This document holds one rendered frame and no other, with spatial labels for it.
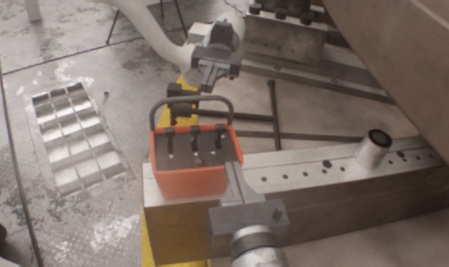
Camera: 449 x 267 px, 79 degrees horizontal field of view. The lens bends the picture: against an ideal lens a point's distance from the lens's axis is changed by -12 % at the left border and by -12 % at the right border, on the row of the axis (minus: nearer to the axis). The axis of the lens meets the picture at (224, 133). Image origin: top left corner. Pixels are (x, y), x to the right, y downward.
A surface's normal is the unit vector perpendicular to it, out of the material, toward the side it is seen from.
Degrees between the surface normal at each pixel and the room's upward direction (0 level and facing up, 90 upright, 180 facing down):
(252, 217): 0
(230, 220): 0
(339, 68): 72
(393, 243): 0
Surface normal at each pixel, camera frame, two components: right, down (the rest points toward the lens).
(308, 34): -0.18, 0.68
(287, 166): 0.11, -0.70
